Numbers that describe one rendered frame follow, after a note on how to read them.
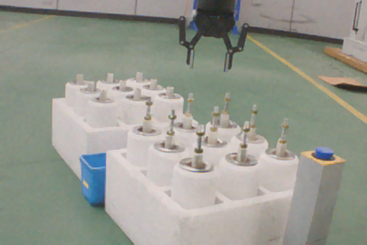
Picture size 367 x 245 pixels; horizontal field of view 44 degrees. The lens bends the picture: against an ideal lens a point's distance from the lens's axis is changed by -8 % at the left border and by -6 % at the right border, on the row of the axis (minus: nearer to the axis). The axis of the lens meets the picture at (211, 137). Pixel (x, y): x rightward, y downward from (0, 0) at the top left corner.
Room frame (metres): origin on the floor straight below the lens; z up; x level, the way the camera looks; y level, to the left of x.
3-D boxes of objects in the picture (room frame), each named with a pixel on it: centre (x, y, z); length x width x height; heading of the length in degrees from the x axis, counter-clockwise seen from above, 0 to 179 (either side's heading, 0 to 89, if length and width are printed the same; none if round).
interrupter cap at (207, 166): (0.95, 0.02, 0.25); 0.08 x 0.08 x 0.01
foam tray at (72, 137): (1.55, 0.32, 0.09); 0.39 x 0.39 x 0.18; 36
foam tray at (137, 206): (1.11, 0.00, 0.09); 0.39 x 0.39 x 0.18; 36
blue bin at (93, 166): (1.28, 0.22, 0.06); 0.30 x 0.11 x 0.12; 127
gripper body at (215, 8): (0.94, 0.02, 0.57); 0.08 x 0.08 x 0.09
